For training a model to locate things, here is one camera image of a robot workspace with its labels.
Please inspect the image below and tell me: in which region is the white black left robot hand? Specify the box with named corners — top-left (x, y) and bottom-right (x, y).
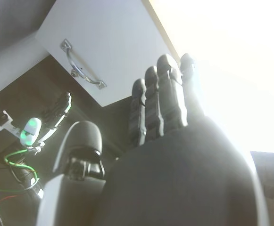
top-left (36, 53), bottom-right (270, 226)

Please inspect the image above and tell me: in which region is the brown wooden board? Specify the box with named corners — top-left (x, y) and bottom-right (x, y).
top-left (36, 0), bottom-right (182, 108)

